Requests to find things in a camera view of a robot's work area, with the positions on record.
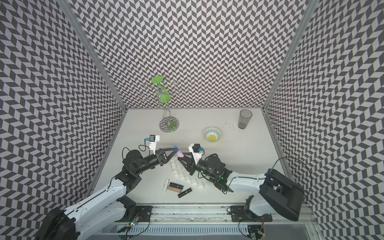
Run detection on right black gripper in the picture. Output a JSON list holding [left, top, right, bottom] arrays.
[[177, 152, 218, 180]]

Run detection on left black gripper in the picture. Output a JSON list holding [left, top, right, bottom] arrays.
[[135, 147, 178, 175]]

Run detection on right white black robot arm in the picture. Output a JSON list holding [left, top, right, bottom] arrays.
[[178, 153, 305, 222]]

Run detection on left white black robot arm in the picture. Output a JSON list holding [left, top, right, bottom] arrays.
[[35, 148, 178, 240]]

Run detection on clear acrylic lipstick organizer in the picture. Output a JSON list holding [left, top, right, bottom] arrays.
[[169, 158, 207, 189]]

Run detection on white lip balm tube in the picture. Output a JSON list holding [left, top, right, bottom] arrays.
[[163, 179, 170, 193]]

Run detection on chrome stand with green discs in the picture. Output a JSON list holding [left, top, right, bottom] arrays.
[[141, 75, 180, 134]]

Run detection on yellow blue patterned bowl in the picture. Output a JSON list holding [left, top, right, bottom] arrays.
[[204, 127, 222, 143]]

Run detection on grey ribbed drinking glass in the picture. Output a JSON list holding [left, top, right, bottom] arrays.
[[238, 109, 253, 130]]

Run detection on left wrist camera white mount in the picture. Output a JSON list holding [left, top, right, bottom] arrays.
[[145, 135, 160, 154]]

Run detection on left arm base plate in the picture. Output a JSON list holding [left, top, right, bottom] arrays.
[[117, 196, 153, 222]]

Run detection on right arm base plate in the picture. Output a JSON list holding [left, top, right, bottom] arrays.
[[227, 195, 273, 223]]

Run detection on aluminium front rail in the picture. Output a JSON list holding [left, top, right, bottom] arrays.
[[77, 203, 319, 226]]

